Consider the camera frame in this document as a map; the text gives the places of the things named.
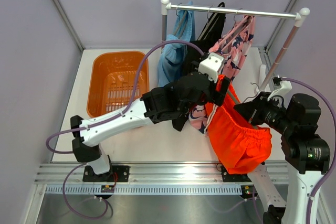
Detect pink hanger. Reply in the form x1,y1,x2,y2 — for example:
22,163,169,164
220,15,254,54

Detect orange plastic basket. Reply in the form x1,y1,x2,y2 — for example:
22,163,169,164
87,51,145,118

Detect grey hanger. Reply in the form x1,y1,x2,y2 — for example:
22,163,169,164
227,90,240,105

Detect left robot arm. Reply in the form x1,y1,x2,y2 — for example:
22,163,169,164
70,72,230,182

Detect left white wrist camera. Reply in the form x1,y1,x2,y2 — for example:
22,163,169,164
198,52,224,83

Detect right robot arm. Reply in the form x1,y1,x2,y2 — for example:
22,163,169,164
234,92,330,223

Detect slotted cable duct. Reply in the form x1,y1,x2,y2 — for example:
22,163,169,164
46,184,242,195

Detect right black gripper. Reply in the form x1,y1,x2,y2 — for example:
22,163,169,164
235,91,296,134

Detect black shorts hanger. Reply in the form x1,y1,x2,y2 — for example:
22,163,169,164
197,13,226,40

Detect aluminium mounting rail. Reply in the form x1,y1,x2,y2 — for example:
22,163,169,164
34,162,292,185

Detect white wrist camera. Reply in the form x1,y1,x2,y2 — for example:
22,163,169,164
198,52,224,83
267,77,292,101

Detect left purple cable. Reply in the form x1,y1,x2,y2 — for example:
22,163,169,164
46,39,204,219

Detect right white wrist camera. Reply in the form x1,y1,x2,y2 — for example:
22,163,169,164
267,77,292,101

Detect pink patterned shorts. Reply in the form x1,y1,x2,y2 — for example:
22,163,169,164
189,17,256,134

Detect black shorts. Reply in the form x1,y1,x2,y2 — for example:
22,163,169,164
171,1,227,132

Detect white clothes rack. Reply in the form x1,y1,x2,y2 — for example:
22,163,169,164
161,0,310,91

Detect orange shorts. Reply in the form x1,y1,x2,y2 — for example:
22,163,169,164
205,84,272,174

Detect light blue shorts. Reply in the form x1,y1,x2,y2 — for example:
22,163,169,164
157,10,195,87

